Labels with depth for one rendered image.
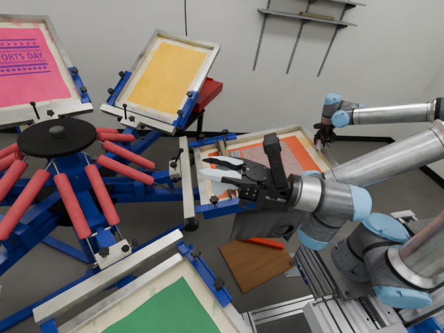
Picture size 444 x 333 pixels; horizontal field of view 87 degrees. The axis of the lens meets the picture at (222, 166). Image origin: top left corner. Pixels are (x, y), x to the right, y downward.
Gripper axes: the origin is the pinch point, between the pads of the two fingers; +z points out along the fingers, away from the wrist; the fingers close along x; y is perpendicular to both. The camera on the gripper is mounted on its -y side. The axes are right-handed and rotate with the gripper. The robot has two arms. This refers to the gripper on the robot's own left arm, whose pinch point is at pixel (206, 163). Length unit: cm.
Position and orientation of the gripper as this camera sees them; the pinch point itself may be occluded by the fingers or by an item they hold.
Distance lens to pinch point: 50.7
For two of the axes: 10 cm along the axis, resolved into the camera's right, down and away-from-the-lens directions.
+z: -9.8, -2.1, 0.3
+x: 1.4, -5.1, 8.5
